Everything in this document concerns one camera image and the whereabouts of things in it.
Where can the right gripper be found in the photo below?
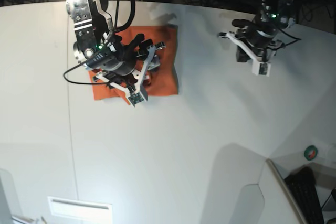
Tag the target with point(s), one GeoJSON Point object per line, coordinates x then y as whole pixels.
{"type": "Point", "coordinates": [109, 56]}

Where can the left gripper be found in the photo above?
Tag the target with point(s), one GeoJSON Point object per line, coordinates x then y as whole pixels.
{"type": "Point", "coordinates": [252, 39]}

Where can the orange t-shirt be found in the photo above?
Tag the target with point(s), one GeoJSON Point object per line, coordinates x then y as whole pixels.
{"type": "Point", "coordinates": [160, 81]}

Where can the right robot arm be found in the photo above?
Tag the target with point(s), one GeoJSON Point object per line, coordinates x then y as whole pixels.
{"type": "Point", "coordinates": [90, 18]}

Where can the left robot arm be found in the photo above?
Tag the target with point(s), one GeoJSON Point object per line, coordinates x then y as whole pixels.
{"type": "Point", "coordinates": [279, 13]}

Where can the green tape roll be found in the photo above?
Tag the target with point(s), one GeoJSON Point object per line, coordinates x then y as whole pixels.
{"type": "Point", "coordinates": [310, 152]}

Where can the black keyboard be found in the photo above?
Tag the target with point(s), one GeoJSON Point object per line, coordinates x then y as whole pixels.
{"type": "Point", "coordinates": [302, 186]}

